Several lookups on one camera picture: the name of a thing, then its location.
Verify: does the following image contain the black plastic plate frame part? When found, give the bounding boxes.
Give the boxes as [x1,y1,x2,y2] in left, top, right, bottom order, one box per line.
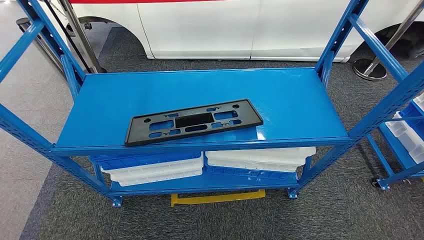
[124,98,265,148]

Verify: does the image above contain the blue metal shelf rack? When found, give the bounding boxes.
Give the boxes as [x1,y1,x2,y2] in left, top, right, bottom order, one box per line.
[0,0,424,209]

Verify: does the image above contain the white car with red stripe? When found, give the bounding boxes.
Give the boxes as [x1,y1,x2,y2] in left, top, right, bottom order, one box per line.
[43,0,424,64]

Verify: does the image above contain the chrome slanted pole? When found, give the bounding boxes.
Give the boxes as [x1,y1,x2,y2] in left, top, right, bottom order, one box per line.
[57,0,108,74]

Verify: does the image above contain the chrome stanchion with round base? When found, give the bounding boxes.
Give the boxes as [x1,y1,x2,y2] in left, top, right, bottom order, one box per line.
[352,0,424,82]

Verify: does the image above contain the blue wheeled metal rack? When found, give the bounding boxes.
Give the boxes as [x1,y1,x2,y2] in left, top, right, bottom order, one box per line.
[365,92,424,191]

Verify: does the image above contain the black-topped grey post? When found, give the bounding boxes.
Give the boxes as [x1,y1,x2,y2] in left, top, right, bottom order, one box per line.
[15,17,67,77]

